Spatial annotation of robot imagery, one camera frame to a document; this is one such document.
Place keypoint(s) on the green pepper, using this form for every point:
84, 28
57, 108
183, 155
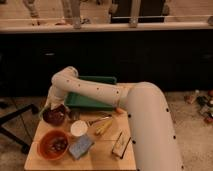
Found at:
42, 112

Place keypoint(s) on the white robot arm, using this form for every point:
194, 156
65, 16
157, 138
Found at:
155, 141

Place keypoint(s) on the orange bowl with food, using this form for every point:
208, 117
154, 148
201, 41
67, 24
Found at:
53, 145

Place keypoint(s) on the orange fruit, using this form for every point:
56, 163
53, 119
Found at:
119, 110

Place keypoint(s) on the metal spoon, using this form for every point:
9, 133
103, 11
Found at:
90, 123

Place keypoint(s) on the green plastic tray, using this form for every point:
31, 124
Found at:
78, 101

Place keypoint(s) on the yellow corn cob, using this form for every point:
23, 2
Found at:
101, 130

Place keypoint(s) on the small dark metal cup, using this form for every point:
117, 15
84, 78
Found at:
74, 115

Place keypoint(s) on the small white cup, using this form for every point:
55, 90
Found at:
78, 128

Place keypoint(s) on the wooden block with black clip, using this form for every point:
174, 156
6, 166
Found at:
120, 145

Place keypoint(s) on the wooden table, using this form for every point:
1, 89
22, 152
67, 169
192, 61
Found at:
98, 158

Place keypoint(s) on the blue sponge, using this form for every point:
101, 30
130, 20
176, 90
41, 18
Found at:
81, 146

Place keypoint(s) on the black office chair base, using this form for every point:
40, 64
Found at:
14, 129

